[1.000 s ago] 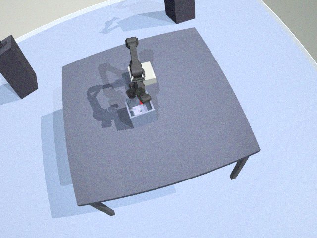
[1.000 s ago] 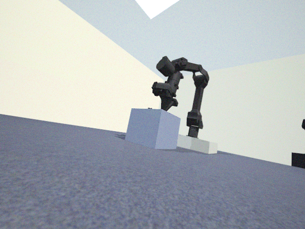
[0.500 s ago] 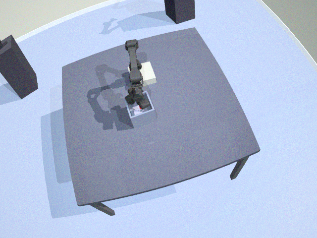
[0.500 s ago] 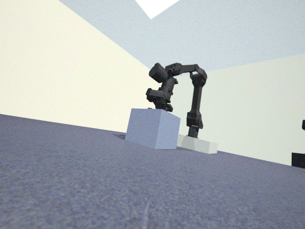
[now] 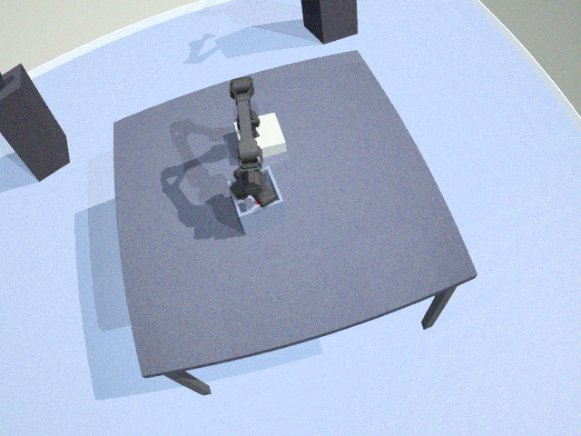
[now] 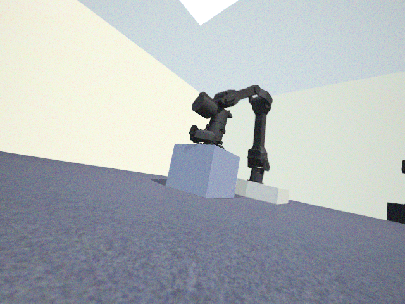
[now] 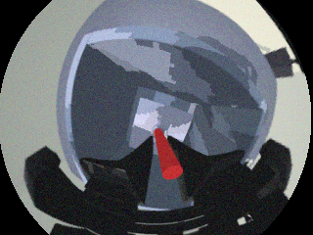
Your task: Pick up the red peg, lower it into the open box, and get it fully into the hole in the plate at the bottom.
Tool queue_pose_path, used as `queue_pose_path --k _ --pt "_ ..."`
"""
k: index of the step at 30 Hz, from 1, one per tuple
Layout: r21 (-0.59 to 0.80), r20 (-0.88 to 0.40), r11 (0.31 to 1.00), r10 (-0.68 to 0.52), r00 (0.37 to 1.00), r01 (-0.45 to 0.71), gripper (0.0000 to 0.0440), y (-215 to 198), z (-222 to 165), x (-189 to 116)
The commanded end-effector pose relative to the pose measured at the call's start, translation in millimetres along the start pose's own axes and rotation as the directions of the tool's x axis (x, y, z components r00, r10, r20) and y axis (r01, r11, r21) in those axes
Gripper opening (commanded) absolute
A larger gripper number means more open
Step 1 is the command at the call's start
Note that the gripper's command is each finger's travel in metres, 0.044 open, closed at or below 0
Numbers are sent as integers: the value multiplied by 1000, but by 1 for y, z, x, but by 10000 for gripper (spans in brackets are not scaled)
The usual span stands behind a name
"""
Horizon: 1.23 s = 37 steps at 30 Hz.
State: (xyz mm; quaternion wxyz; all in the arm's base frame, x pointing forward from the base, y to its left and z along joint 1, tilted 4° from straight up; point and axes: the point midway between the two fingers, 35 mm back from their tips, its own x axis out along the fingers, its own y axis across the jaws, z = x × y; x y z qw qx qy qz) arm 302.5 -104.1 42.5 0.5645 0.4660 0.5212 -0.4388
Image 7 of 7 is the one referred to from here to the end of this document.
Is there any red peg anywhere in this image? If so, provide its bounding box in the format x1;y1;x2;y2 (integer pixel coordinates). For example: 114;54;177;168
154;129;183;180

